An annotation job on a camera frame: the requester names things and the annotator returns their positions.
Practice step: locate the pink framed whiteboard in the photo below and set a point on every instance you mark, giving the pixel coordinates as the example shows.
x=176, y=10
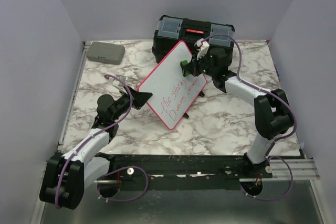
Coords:
x=172, y=93

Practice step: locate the aluminium frame rail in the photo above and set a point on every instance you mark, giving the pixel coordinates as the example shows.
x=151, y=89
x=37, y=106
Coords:
x=302, y=169

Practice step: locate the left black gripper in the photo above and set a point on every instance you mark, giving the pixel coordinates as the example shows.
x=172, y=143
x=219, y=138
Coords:
x=139, y=98

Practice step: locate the metal whiteboard stand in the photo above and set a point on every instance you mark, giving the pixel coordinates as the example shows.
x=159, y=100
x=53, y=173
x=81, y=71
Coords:
x=196, y=107

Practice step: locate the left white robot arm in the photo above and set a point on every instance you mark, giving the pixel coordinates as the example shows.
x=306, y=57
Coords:
x=68, y=175

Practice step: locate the green whiteboard eraser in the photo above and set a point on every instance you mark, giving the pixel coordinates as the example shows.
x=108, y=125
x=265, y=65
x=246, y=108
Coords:
x=185, y=68

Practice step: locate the grey plastic case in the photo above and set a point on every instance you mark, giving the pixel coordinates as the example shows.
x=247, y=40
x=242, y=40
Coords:
x=103, y=52

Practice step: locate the black plastic toolbox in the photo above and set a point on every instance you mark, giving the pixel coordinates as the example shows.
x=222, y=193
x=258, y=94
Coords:
x=170, y=30

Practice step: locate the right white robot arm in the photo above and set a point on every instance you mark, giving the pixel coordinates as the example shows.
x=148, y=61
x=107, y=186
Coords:
x=271, y=112

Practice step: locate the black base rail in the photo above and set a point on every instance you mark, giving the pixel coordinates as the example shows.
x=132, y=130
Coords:
x=135, y=172

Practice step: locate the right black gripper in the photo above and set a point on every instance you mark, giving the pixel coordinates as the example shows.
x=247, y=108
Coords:
x=195, y=64

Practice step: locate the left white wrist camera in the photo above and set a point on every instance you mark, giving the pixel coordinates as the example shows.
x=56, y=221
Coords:
x=118, y=83

